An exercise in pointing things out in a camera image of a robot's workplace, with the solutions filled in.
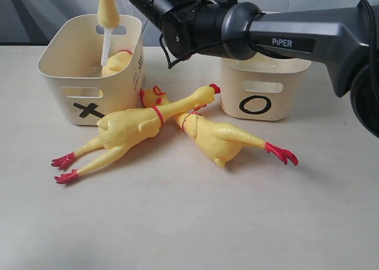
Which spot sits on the blue backdrop curtain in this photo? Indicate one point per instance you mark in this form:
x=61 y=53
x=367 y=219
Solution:
x=37 y=21

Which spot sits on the white bin marked X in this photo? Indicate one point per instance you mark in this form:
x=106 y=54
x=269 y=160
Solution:
x=71 y=67

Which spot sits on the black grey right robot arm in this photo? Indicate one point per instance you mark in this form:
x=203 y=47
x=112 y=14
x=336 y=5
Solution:
x=345 y=40

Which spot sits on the white bin marked O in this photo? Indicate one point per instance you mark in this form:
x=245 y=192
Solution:
x=260 y=88

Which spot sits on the whole yellow rubber chicken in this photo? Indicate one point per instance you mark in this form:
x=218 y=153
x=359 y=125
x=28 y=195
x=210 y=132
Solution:
x=221 y=142
x=119 y=131

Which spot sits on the severed yellow chicken head neck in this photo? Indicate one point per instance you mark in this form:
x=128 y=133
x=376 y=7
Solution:
x=108 y=19

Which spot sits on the headless yellow rubber chicken body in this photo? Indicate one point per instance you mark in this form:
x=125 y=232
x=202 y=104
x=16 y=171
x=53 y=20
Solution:
x=116 y=63

